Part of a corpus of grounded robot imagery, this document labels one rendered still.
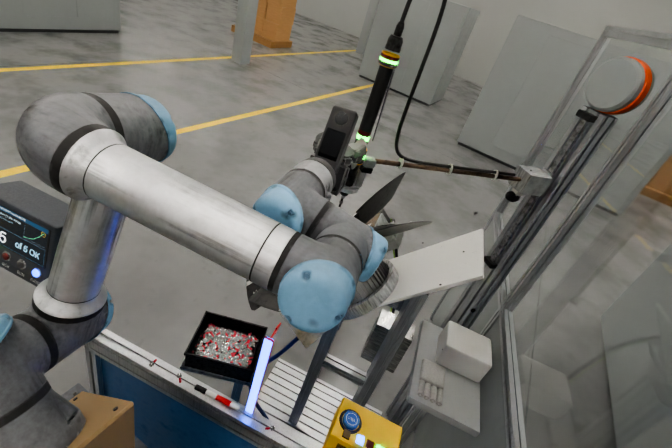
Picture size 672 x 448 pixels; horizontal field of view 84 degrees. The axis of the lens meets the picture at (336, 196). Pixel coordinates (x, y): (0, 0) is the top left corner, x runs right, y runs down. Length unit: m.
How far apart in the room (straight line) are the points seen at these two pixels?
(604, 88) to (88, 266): 1.35
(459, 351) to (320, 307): 1.11
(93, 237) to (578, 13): 12.77
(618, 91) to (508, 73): 5.09
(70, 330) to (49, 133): 0.44
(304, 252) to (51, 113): 0.34
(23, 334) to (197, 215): 0.47
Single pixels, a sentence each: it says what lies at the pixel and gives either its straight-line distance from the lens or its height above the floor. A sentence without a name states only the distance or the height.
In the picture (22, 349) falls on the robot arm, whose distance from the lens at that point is 0.83.
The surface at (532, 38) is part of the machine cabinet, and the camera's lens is 6.34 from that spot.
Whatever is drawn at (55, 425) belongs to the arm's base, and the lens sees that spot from 0.84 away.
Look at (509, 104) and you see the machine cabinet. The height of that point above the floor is 0.90.
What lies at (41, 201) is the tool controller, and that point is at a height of 1.24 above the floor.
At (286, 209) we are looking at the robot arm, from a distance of 0.49.
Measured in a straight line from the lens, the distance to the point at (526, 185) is 1.31.
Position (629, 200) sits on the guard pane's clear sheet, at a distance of 1.29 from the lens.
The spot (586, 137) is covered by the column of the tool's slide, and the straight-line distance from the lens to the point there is 1.35.
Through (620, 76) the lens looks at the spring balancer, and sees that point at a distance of 1.34.
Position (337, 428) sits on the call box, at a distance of 1.02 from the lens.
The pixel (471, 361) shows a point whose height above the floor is 0.95.
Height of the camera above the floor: 1.95
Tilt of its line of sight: 31 degrees down
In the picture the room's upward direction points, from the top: 18 degrees clockwise
